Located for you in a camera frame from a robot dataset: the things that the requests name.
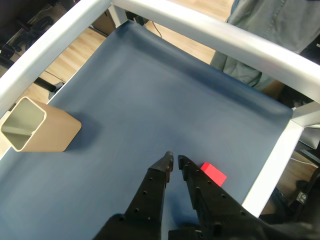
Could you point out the person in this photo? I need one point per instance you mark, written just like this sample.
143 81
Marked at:
275 22

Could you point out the black stand foot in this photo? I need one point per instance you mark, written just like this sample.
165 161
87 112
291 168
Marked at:
47 86

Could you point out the beige square box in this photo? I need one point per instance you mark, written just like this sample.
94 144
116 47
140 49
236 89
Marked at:
57 130

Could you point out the white metal frame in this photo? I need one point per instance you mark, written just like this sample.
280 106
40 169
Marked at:
225 37

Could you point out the brown cardboard box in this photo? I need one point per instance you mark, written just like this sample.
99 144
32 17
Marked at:
273 90

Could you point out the dark blue table mat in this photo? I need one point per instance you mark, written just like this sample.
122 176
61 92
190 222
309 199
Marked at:
150 100

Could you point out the black office chair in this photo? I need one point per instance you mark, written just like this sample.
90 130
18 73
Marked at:
27 25
302 195

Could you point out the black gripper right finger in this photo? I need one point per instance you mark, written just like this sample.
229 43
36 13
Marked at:
220 212

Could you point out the red cube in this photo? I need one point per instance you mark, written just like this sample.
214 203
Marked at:
215 173

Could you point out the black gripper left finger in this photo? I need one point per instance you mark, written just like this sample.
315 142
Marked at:
145 200

